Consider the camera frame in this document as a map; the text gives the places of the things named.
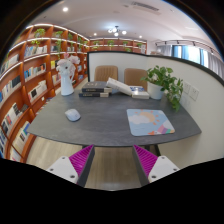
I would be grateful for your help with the orange wooden bookshelf unit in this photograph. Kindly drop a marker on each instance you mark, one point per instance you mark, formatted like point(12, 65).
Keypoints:
point(20, 93)

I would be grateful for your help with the thick white book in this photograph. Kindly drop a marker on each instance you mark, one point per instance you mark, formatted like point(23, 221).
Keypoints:
point(118, 86)

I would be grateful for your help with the white computer mouse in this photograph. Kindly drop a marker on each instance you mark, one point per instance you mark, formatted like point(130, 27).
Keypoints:
point(72, 115)

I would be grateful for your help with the window with sheer curtains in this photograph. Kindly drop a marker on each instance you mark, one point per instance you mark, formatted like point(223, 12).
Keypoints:
point(193, 53)

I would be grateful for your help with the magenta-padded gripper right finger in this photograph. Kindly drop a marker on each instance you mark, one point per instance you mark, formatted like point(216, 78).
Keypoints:
point(161, 166)

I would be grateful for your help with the pastel cloud print mouse pad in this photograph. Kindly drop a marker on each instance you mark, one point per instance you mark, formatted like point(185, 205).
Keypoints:
point(148, 122)

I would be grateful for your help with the blue and white cover book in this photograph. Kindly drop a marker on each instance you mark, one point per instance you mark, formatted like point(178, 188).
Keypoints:
point(139, 91)

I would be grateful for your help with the white ceramic pitcher vase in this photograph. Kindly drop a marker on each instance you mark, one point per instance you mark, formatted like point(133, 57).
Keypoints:
point(66, 86)

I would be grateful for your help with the multi-bulb ceiling lamp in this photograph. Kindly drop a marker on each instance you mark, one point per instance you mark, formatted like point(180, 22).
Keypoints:
point(116, 30)

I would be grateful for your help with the tan upholstered chair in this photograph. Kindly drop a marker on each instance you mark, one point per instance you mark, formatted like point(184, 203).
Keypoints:
point(133, 76)
point(106, 73)

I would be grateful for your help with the white ceiling air vent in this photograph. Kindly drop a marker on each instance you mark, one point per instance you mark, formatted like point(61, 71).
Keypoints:
point(143, 6)

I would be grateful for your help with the thick dark hardcover book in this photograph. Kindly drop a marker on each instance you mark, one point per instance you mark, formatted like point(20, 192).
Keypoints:
point(93, 94)
point(96, 86)

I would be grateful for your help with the green trailing pothos plant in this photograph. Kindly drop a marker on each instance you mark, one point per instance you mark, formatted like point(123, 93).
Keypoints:
point(161, 75)

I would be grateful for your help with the white wall socket plate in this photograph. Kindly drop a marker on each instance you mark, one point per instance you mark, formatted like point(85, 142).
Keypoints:
point(194, 93)
point(186, 87)

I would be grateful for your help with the white plant pot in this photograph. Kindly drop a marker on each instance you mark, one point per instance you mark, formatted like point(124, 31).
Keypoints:
point(155, 92)

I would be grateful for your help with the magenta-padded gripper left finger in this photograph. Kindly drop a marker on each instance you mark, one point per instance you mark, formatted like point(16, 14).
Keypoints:
point(63, 166)

